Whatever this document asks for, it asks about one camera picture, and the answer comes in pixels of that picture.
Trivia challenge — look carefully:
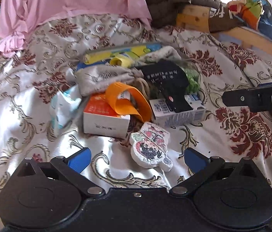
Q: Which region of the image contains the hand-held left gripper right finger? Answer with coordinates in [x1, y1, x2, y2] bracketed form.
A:
[169, 147, 262, 196]

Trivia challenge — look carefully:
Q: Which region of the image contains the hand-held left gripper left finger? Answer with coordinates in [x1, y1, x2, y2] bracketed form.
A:
[12, 147, 105, 196]

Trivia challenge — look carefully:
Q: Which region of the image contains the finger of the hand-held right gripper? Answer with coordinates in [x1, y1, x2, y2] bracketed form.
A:
[222, 89, 253, 108]

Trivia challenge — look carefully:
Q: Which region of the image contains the grey linen drawstring pouch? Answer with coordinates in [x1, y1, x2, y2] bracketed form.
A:
[74, 66, 151, 99]

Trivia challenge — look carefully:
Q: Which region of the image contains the orange and white box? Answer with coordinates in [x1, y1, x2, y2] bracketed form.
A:
[83, 93, 130, 139]

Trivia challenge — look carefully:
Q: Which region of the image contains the white and blue carton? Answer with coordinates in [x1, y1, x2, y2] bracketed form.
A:
[149, 94, 206, 127]

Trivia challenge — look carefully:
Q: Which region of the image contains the white printed sponge figure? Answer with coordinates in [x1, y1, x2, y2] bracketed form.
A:
[129, 122, 174, 172]

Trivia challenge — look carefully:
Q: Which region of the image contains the green fuzzy cloth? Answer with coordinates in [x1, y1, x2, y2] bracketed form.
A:
[179, 61, 201, 95]

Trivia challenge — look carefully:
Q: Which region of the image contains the white plastic wrapper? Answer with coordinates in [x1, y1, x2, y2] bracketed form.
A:
[49, 84, 82, 136]

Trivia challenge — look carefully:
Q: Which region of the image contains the floral satin bedspread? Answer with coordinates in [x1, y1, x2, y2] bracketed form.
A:
[0, 13, 272, 232]

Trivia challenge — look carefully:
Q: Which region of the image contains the black printed sock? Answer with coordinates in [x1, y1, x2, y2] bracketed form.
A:
[141, 61, 192, 113]

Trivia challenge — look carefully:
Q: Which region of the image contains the brown printed cloth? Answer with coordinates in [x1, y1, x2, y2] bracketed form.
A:
[208, 6, 245, 33]

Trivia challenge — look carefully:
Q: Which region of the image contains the colourful patchwork cloth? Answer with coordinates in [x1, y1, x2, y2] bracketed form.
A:
[227, 0, 272, 31]

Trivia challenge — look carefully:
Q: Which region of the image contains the white fluffy towel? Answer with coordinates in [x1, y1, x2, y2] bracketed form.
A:
[139, 46, 182, 64]

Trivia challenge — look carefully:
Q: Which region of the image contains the grey quilted jacket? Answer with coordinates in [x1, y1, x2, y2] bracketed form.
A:
[142, 0, 223, 28]

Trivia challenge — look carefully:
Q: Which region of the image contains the pink cloth sheet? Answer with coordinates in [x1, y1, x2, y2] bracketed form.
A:
[0, 0, 152, 54]

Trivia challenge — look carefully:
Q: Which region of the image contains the wooden bed frame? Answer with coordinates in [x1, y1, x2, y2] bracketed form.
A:
[176, 5, 272, 67]

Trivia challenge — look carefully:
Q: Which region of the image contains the orange fabric strap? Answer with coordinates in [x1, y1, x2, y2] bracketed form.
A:
[106, 82, 153, 124]

